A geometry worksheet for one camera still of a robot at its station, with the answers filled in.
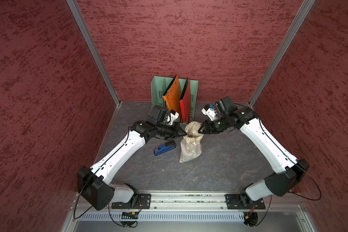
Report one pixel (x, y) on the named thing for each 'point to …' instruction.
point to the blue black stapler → (168, 145)
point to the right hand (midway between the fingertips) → (201, 134)
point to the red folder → (185, 103)
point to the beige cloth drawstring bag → (191, 144)
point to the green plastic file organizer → (159, 84)
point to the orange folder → (172, 96)
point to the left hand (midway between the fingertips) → (185, 137)
